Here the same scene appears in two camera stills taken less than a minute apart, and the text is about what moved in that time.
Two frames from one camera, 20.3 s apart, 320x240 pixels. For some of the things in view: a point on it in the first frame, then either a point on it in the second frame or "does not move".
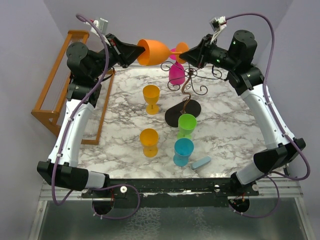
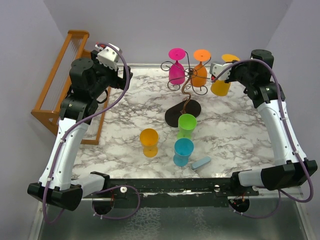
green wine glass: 187,123 does not move
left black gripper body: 114,55 to 108,77
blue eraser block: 200,162 does not move
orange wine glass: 155,53 to 199,74
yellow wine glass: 151,93 to 219,87
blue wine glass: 183,148 does not move
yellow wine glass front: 149,139 does not move
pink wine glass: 176,71 does not move
